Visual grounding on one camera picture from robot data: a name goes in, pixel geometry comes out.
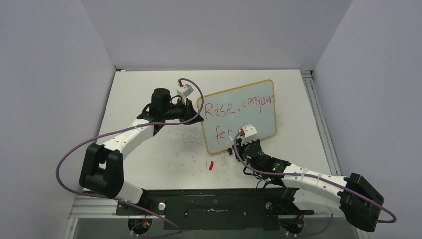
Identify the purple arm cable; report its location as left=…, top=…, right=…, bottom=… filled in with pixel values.
left=55, top=77, right=205, bottom=238
left=232, top=130, right=397, bottom=224

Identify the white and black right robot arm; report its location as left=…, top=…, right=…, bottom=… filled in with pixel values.
left=233, top=139, right=384, bottom=232

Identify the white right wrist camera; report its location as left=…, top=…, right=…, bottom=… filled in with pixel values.
left=240, top=124, right=258, bottom=145

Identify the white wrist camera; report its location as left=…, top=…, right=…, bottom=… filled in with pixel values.
left=176, top=84, right=194, bottom=97
left=240, top=124, right=258, bottom=145

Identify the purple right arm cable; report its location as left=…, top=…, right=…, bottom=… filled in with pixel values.
left=232, top=130, right=397, bottom=224

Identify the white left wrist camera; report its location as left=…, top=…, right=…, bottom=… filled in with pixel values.
left=176, top=84, right=194, bottom=97

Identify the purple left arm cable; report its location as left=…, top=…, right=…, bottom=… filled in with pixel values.
left=55, top=77, right=205, bottom=238

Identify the yellow-framed whiteboard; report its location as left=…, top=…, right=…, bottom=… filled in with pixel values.
left=197, top=79, right=277, bottom=154

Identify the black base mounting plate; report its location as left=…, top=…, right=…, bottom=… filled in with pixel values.
left=112, top=187, right=314, bottom=231

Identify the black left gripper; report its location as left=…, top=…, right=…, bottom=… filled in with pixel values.
left=162, top=98, right=203, bottom=125

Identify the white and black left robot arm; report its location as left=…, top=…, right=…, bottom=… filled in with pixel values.
left=79, top=84, right=204, bottom=215

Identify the aluminium frame rail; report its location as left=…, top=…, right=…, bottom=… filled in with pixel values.
left=300, top=70, right=342, bottom=175

